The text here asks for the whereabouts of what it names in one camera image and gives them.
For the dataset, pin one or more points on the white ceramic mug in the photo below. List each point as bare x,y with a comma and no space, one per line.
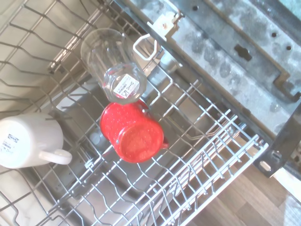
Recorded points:
28,139

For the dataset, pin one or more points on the red speckled mug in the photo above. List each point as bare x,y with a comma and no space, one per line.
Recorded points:
131,131

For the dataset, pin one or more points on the stainless steel dishwasher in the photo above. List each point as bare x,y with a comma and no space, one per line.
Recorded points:
218,54

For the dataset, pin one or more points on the white plastic rack clip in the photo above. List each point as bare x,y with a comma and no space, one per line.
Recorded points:
137,50

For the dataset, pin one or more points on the clear ribbed drinking glass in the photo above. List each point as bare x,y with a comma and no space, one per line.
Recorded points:
110,61

